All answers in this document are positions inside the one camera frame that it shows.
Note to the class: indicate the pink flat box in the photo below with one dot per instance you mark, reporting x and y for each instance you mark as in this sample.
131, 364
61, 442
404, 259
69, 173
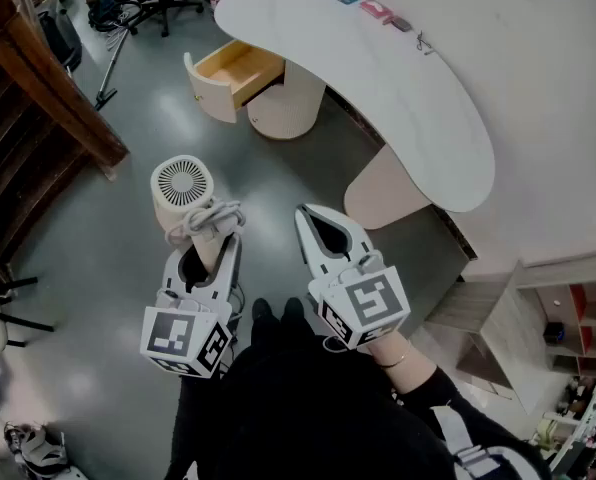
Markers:
375, 9

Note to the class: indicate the cream white hair dryer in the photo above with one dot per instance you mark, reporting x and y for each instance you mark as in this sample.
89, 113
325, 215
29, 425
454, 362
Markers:
182, 183

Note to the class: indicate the black metal frame stool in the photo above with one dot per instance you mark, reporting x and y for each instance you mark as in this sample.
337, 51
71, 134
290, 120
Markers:
8, 318

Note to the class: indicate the small grey case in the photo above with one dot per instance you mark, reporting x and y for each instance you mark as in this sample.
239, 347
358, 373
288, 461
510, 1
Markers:
401, 24

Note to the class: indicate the wooden drawer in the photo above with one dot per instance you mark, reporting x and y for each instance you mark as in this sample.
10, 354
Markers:
230, 68

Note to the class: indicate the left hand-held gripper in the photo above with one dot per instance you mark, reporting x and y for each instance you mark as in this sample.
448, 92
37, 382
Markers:
178, 335

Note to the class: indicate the small black device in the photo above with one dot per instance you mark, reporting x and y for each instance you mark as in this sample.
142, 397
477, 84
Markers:
554, 333

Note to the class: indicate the dark wooden bench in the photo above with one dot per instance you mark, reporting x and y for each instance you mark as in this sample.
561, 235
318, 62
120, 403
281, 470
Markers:
33, 118

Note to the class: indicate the person's black clothing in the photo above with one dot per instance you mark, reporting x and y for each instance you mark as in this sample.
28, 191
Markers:
303, 408

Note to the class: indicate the black bin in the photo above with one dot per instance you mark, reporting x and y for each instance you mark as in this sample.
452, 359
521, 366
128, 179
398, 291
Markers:
60, 38

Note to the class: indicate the white curved vanity table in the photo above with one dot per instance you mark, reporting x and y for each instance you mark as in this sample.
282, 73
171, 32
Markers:
378, 83

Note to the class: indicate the white and black sneakers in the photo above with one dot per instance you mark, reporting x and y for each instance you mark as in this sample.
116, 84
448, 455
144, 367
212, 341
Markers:
35, 450

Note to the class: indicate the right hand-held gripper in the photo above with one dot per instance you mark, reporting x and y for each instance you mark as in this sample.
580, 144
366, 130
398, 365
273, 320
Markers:
373, 298

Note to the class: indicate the person's black shoe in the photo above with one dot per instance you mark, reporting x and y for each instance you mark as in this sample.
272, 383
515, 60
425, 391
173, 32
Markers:
263, 310
293, 309

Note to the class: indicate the grey vacuum wand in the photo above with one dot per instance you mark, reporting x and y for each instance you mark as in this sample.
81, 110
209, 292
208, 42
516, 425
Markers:
109, 70

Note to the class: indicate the person's right forearm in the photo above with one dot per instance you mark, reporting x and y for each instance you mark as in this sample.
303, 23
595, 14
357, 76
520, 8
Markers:
403, 363

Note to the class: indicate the grey wooden shelf unit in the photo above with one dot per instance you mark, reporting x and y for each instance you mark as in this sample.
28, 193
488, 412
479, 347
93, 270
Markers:
518, 318

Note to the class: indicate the small metal scissors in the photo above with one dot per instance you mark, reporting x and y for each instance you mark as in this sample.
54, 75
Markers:
423, 43

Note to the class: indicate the person's right black shoe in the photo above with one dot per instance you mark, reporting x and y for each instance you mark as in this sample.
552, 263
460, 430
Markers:
293, 309

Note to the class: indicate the red and blue vacuum cleaner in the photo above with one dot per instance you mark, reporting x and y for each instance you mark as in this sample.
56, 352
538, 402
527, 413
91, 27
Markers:
100, 0

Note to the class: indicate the person's left black shoe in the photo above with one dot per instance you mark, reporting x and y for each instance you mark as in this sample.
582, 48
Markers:
263, 310

